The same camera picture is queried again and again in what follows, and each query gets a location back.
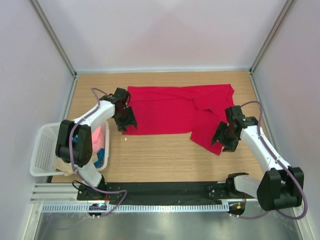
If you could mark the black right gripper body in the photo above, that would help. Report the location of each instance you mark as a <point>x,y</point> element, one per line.
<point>227,137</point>

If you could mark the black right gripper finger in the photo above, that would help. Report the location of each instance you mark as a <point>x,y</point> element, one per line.
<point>229,148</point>
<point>219,135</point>

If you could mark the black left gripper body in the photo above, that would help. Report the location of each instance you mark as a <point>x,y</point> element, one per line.
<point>125,120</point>

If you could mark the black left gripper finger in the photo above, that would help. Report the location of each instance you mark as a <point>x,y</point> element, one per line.
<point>131,119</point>
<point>122,128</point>

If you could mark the red polo shirt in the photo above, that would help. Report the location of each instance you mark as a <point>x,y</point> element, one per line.
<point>198,110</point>

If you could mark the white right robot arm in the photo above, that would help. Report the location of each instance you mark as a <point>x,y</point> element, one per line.
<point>281,186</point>

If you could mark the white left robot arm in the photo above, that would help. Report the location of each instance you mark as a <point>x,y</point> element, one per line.
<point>106,107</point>

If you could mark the pink t shirt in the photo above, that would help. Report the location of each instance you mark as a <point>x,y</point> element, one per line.
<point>98,139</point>

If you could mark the blue t shirt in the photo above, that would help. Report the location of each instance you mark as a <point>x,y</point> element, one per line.
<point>101,157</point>

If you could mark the beige t shirt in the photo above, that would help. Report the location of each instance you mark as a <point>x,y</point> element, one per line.
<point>67,170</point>

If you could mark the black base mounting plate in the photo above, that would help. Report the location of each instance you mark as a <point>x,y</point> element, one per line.
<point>162,193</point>

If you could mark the white plastic laundry basket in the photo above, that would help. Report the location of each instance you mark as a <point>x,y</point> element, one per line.
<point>44,152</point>

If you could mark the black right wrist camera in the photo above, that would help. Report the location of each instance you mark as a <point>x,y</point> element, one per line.
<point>234,113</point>

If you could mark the white slotted cable duct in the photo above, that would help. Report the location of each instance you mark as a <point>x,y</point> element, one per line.
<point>99,208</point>

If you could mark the aluminium frame rail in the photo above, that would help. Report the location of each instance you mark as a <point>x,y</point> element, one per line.
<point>53,193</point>

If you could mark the right aluminium corner post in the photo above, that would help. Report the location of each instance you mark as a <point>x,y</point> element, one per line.
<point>285,10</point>

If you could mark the aluminium corner post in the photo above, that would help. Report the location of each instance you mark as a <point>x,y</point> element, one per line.
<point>285,10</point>
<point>52,35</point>

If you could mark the left aluminium corner post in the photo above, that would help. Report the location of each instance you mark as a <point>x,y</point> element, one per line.
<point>52,35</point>

